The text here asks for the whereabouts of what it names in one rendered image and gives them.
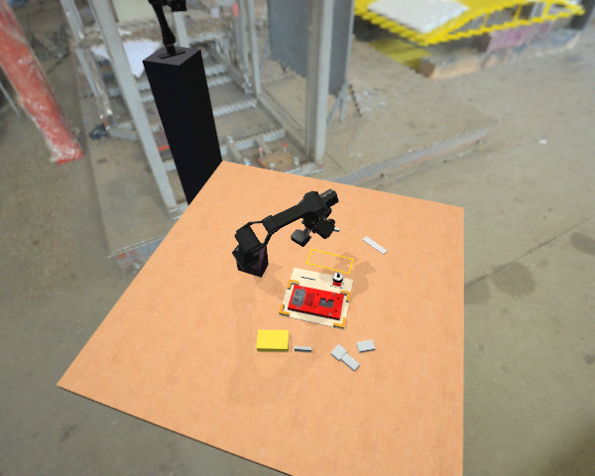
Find yellow flat block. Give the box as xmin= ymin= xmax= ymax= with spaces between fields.
xmin=256 ymin=330 xmax=289 ymax=352

